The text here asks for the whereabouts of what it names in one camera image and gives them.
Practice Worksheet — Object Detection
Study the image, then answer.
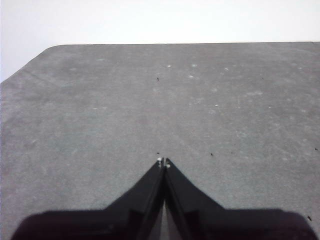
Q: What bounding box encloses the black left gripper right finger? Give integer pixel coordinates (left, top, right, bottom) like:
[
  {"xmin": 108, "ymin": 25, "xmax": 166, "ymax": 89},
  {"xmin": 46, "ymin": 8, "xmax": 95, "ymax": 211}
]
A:
[{"xmin": 164, "ymin": 157, "xmax": 319, "ymax": 240}]

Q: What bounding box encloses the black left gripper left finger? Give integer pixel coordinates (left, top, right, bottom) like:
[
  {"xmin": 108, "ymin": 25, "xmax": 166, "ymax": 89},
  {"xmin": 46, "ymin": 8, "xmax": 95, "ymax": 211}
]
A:
[{"xmin": 11, "ymin": 157, "xmax": 166, "ymax": 240}]

